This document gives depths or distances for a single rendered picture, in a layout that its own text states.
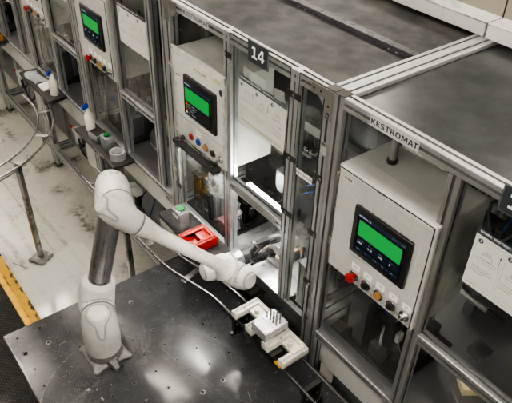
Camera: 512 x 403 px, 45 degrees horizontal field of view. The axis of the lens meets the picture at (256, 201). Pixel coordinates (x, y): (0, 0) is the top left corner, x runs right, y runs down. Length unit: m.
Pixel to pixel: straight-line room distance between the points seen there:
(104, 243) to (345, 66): 1.24
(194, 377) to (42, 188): 2.76
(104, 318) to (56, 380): 0.37
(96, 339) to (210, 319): 0.58
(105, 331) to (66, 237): 1.98
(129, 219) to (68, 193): 2.68
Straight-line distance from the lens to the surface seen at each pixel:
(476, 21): 2.61
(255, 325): 2.69
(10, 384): 3.84
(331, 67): 2.24
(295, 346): 2.70
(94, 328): 2.75
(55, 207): 4.96
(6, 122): 6.18
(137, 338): 3.00
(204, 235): 3.07
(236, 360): 2.88
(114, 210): 2.40
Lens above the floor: 2.96
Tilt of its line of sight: 38 degrees down
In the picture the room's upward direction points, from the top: 2 degrees clockwise
